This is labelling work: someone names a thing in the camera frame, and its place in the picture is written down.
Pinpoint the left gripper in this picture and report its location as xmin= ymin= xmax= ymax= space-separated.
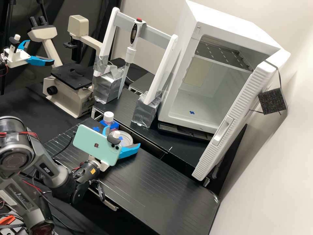
xmin=3 ymin=39 xmax=56 ymax=69

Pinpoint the black cable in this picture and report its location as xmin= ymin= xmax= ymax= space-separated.
xmin=52 ymin=144 xmax=74 ymax=158

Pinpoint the white incubator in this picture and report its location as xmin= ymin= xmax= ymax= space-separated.
xmin=157 ymin=0 xmax=292 ymax=134

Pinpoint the white pipette stand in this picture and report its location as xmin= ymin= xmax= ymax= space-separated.
xmin=93 ymin=7 xmax=179 ymax=129

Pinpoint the pipette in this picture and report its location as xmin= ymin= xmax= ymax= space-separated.
xmin=117 ymin=18 xmax=144 ymax=100

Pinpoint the blue bottle holder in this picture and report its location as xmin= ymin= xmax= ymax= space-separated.
xmin=93 ymin=121 xmax=120 ymax=132

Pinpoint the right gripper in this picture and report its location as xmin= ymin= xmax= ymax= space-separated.
xmin=94 ymin=126 xmax=141 ymax=172

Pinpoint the black platform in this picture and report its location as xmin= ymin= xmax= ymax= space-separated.
xmin=91 ymin=86 xmax=216 ymax=177
xmin=108 ymin=57 xmax=150 ymax=82
xmin=128 ymin=72 xmax=160 ymax=96
xmin=43 ymin=117 xmax=220 ymax=235

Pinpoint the petri dish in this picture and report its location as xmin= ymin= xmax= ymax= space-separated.
xmin=109 ymin=130 xmax=135 ymax=148

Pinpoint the incubator door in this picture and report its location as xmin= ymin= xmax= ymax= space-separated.
xmin=191 ymin=60 xmax=288 ymax=182

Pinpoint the small bottle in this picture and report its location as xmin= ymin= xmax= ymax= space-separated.
xmin=103 ymin=111 xmax=115 ymax=128

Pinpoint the right wrist camera phone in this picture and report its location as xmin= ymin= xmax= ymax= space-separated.
xmin=72 ymin=124 xmax=122 ymax=167

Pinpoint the cream microscope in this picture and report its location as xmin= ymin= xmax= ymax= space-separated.
xmin=27 ymin=15 xmax=104 ymax=119

